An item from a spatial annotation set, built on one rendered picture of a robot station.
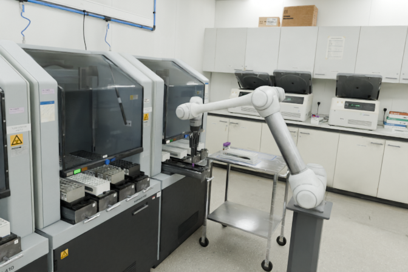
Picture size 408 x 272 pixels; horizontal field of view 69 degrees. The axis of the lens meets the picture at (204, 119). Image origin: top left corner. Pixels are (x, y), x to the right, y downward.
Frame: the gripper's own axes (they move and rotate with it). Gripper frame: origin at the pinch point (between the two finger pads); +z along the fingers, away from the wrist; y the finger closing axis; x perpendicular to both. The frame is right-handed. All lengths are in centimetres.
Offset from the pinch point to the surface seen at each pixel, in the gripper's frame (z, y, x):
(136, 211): 30, 52, -10
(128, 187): 12, 59, -11
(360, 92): -43, -270, 106
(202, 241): 86, -24, 0
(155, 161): 6.4, 19.8, -20.4
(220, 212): 63, -41, 8
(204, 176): 15.3, 5.6, 13.4
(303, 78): -58, -251, 32
